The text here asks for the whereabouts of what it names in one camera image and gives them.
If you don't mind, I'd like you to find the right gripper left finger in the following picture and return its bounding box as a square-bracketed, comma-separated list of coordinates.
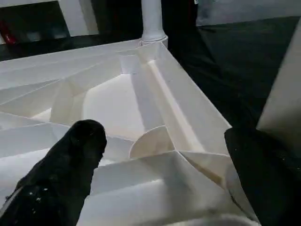
[0, 119, 108, 226]

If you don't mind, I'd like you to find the white plastic table top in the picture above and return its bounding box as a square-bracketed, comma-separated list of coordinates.
[0, 39, 259, 226]

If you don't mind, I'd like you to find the white cabinet with glass doors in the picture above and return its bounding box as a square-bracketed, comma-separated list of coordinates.
[0, 0, 99, 45]

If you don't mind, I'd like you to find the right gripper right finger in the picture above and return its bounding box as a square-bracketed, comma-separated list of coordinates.
[223, 127, 301, 226]

